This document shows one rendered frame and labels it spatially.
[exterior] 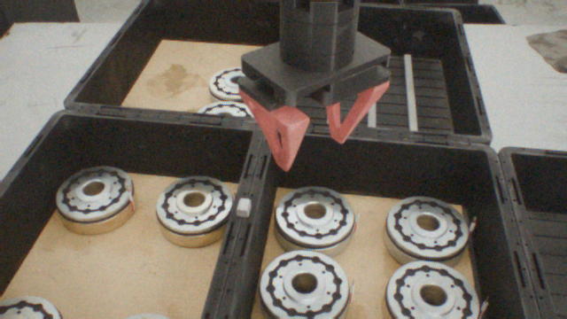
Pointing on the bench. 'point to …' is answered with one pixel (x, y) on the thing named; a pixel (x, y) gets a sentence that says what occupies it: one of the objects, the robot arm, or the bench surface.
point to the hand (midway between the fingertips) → (311, 145)
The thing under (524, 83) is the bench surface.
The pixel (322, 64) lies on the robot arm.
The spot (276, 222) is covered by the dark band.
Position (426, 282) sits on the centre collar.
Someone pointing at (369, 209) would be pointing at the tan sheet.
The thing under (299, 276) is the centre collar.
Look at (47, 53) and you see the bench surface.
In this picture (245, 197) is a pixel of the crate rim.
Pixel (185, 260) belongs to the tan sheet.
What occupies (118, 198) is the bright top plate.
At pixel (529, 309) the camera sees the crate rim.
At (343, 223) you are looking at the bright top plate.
